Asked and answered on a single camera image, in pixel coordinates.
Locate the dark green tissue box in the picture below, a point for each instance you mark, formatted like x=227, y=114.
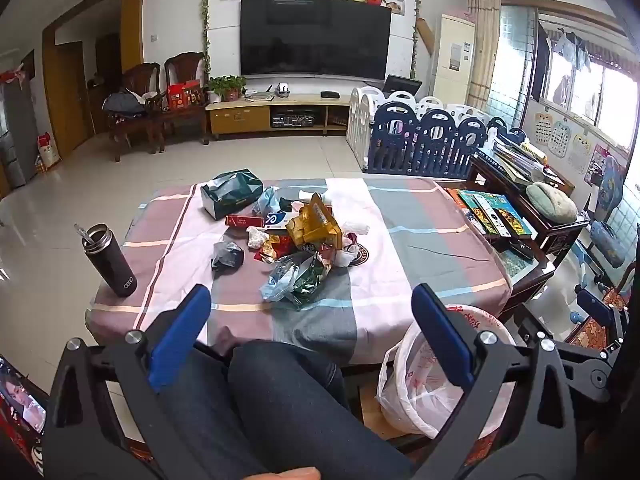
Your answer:
x=230, y=195

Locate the dark thermos bottle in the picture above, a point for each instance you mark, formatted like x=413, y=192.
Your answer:
x=112, y=265

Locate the hanging dark garment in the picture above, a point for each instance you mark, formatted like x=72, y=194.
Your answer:
x=541, y=60

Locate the white playpen fence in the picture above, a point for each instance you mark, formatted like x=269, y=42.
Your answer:
x=357, y=125

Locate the plaid pink grey tablecloth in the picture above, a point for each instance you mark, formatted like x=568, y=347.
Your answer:
x=400, y=260

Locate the beige curtain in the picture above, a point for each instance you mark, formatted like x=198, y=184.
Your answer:
x=484, y=45

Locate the framed picture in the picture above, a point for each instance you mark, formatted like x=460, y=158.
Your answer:
x=395, y=4

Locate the pink packet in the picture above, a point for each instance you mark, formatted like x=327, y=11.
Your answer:
x=298, y=206

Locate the gold snack bag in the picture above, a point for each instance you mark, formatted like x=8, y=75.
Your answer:
x=315, y=225

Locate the red white paper bag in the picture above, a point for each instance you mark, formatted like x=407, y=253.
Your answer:
x=48, y=152

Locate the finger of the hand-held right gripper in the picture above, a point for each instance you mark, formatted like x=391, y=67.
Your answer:
x=594, y=307

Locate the yellow wooden television cabinet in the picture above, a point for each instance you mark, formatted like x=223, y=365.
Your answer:
x=240, y=117

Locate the brown wooden door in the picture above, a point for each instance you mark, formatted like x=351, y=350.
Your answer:
x=70, y=100

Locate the white router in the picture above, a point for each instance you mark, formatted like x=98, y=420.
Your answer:
x=260, y=95

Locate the red snack wrapper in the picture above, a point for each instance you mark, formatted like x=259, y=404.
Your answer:
x=277, y=247

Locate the hanging light blue clothes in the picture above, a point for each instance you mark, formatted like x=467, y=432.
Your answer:
x=570, y=50

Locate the white blue medicine box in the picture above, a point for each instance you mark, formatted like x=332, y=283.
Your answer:
x=277, y=219

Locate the blue child chair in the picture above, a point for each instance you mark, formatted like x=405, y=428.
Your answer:
x=607, y=240

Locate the clear green plastic bag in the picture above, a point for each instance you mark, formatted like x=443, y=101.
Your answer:
x=295, y=282

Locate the stack of books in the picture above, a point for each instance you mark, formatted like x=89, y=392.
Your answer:
x=515, y=162

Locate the white standing air conditioner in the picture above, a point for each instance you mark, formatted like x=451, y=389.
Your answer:
x=452, y=60

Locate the row of colourful books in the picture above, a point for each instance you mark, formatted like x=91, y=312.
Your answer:
x=492, y=212

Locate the dark wooden armchair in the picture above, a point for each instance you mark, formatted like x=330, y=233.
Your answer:
x=185, y=120
x=140, y=125

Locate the bin with white plastic bag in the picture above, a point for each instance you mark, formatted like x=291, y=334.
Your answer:
x=425, y=390

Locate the red cigarette box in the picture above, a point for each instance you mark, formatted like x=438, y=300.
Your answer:
x=245, y=221

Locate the white red wrapper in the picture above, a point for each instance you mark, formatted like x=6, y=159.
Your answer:
x=345, y=252

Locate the dark green packet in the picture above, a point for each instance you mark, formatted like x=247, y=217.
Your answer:
x=285, y=204

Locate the white tissue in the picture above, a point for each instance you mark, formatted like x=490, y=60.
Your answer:
x=257, y=237

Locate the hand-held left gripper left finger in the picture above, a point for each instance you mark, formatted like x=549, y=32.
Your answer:
x=180, y=335

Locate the green cushion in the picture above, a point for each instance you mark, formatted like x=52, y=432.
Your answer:
x=550, y=201

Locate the large black television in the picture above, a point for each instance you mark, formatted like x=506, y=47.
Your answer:
x=315, y=35

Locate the person's jeans legs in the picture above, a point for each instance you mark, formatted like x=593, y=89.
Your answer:
x=280, y=410

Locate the dark blue playpen fence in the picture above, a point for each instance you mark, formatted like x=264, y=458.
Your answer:
x=425, y=145

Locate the blue plastic bag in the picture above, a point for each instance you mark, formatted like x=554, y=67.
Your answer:
x=267, y=201

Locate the black monitor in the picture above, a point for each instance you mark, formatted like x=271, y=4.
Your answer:
x=402, y=85

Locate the red gift box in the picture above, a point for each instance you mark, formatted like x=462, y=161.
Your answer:
x=184, y=96

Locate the dark wooden side table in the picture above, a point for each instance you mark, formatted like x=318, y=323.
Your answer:
x=560, y=232

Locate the grey refrigerator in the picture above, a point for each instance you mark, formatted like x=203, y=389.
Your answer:
x=17, y=135

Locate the green vine garland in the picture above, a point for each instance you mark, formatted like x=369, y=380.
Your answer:
x=205, y=25
x=416, y=25

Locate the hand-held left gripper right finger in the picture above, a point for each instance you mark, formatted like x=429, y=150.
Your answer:
x=445, y=340

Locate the potted green plant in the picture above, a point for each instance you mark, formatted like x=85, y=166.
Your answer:
x=227, y=87

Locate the person's left hand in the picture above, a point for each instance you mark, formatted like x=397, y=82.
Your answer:
x=292, y=474

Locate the children wall chart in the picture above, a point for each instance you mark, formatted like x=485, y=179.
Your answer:
x=580, y=154
x=542, y=129
x=560, y=139
x=597, y=166

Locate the black audio amplifier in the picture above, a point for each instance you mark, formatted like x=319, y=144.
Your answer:
x=292, y=120

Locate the phone with lit screen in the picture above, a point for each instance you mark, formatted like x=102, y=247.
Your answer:
x=22, y=405

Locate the black set-top box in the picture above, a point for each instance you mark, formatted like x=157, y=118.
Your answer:
x=330, y=94

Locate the dark plastic bag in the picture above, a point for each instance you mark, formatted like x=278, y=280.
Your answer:
x=227, y=255

